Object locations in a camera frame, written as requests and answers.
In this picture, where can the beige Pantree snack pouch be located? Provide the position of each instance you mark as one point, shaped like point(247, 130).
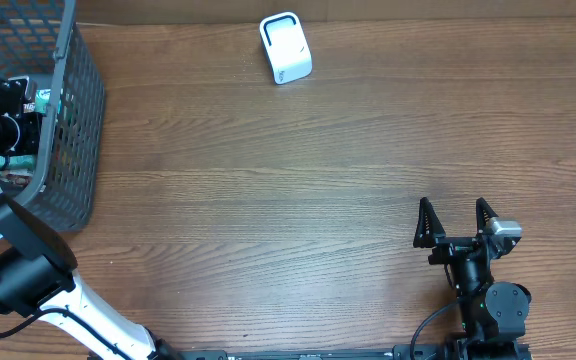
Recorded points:
point(19, 158)

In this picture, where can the white barcode scanner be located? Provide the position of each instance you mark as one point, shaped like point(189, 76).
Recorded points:
point(286, 47)

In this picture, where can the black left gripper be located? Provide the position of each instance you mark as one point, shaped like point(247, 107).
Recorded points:
point(35, 123)

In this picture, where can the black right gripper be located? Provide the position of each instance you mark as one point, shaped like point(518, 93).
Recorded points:
point(430, 234)

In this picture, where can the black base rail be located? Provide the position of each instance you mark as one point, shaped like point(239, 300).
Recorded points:
point(398, 352)

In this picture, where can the grey plastic mesh basket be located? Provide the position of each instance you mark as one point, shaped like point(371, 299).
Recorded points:
point(41, 40)

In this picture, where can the teal snack packet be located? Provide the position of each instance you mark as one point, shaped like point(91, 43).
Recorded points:
point(43, 100)

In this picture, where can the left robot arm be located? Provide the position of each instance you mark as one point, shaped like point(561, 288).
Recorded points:
point(39, 279)

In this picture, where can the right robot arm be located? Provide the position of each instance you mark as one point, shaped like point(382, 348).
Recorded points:
point(493, 314)

